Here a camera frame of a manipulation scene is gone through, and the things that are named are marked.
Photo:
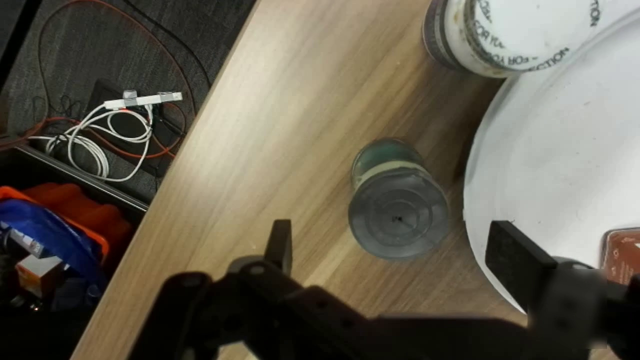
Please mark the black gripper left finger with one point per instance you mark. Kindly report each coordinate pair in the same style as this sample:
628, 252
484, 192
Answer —
279, 249

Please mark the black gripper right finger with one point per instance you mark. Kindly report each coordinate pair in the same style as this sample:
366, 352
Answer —
518, 262

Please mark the red lid spice bottle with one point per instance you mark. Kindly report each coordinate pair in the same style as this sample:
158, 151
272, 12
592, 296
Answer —
620, 255

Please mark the small green label can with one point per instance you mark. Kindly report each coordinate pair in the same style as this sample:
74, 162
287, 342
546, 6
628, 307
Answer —
396, 209

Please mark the white pill bottle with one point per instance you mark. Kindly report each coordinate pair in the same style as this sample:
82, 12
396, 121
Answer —
499, 38

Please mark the white paper plate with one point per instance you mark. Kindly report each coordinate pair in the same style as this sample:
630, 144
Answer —
558, 151

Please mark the blue and orange bag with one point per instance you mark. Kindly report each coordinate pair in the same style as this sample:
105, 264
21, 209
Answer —
86, 235

